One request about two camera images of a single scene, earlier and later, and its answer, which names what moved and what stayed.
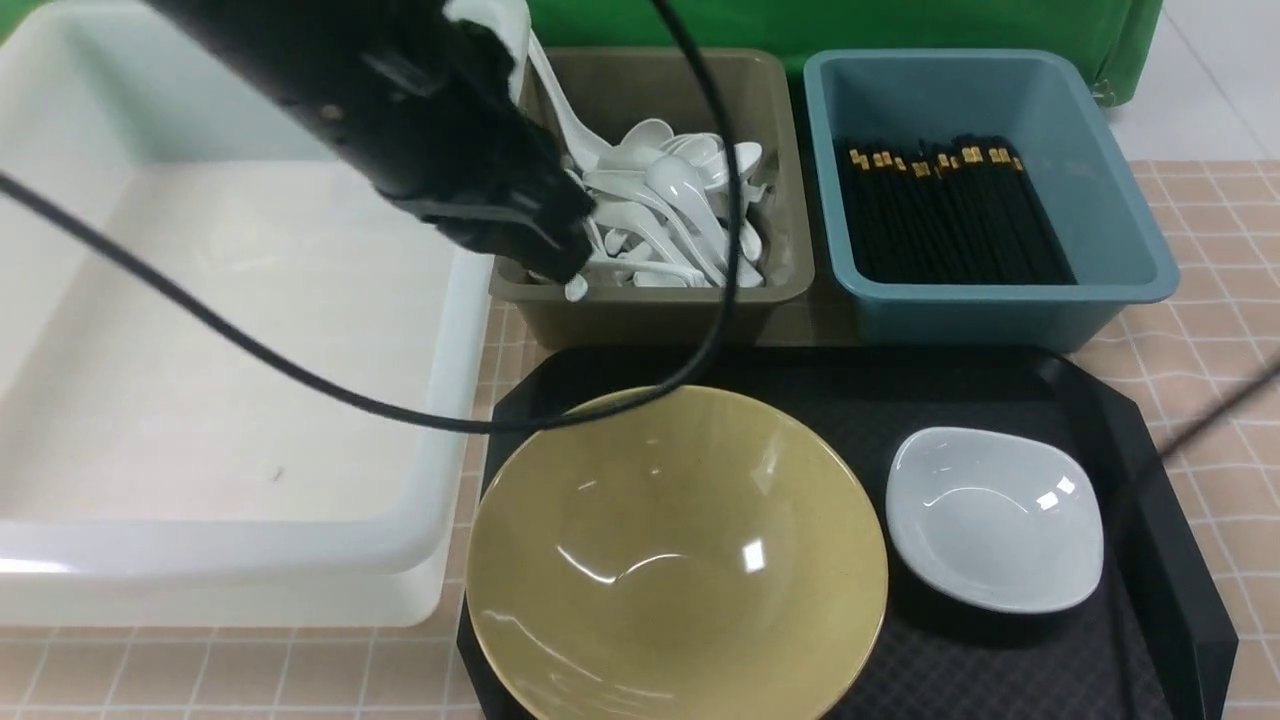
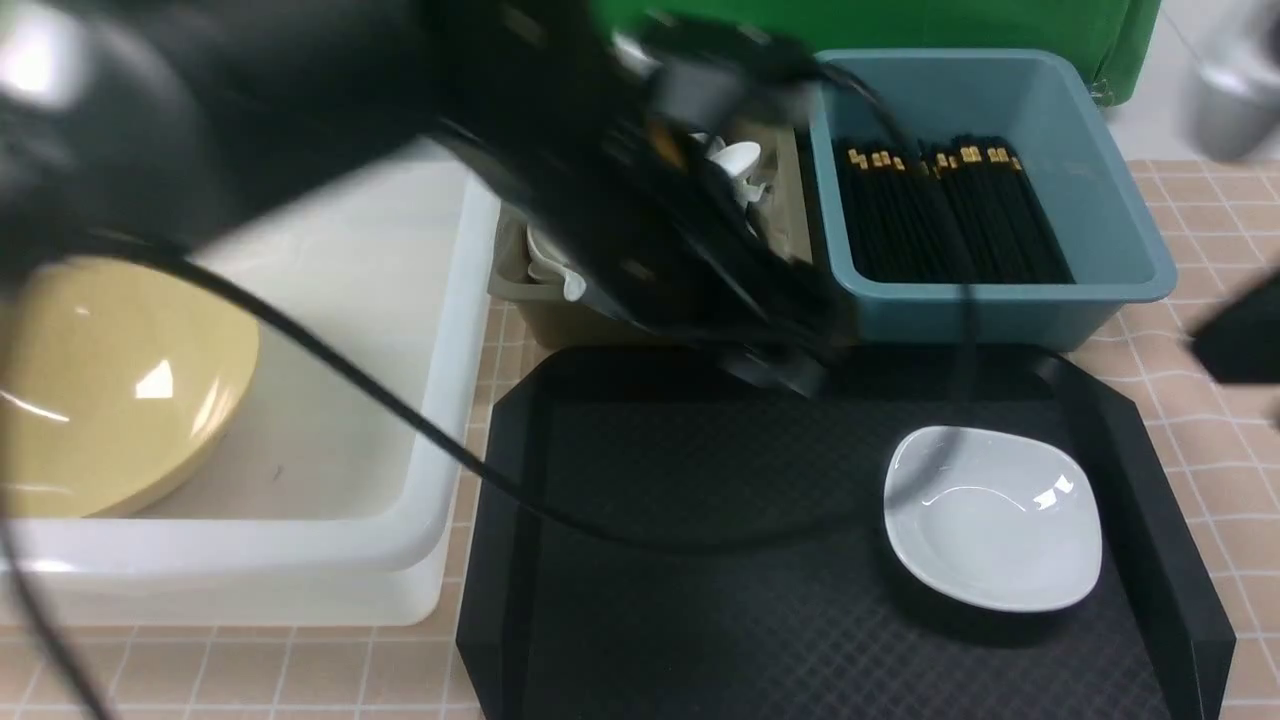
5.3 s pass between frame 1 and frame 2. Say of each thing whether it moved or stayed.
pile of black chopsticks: stayed
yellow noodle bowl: moved
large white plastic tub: stayed
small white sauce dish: stayed
